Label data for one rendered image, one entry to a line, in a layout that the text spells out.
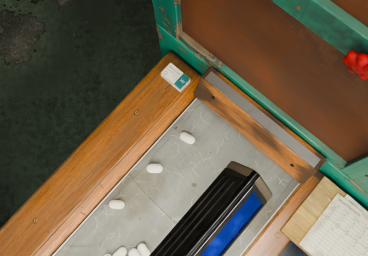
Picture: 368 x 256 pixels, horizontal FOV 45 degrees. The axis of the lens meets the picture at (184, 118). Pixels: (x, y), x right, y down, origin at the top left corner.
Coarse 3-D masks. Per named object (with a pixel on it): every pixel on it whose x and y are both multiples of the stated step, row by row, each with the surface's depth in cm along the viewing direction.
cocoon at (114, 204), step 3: (111, 201) 96; (114, 201) 96; (117, 201) 96; (120, 201) 96; (111, 204) 96; (114, 204) 96; (117, 204) 96; (120, 204) 96; (123, 204) 96; (111, 207) 96; (114, 207) 96; (117, 207) 96; (120, 207) 96
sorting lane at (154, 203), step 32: (192, 128) 102; (224, 128) 102; (160, 160) 100; (192, 160) 100; (224, 160) 100; (256, 160) 100; (128, 192) 98; (160, 192) 98; (192, 192) 98; (288, 192) 98; (96, 224) 97; (128, 224) 97; (160, 224) 96; (256, 224) 96
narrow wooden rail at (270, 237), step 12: (312, 180) 96; (300, 192) 95; (288, 204) 94; (300, 204) 94; (276, 216) 94; (288, 216) 94; (264, 228) 94; (276, 228) 93; (264, 240) 93; (276, 240) 93; (288, 240) 93; (252, 252) 92; (264, 252) 92; (276, 252) 92
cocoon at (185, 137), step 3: (183, 132) 100; (186, 132) 100; (180, 135) 100; (183, 135) 99; (186, 135) 99; (189, 135) 100; (180, 138) 100; (183, 138) 99; (186, 138) 99; (189, 138) 99; (192, 138) 99; (186, 141) 99; (189, 141) 99; (192, 141) 99
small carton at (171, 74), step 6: (168, 66) 101; (174, 66) 101; (162, 72) 101; (168, 72) 101; (174, 72) 101; (180, 72) 101; (168, 78) 100; (174, 78) 100; (180, 78) 100; (186, 78) 100; (174, 84) 100; (180, 84) 100; (186, 84) 101; (180, 90) 100
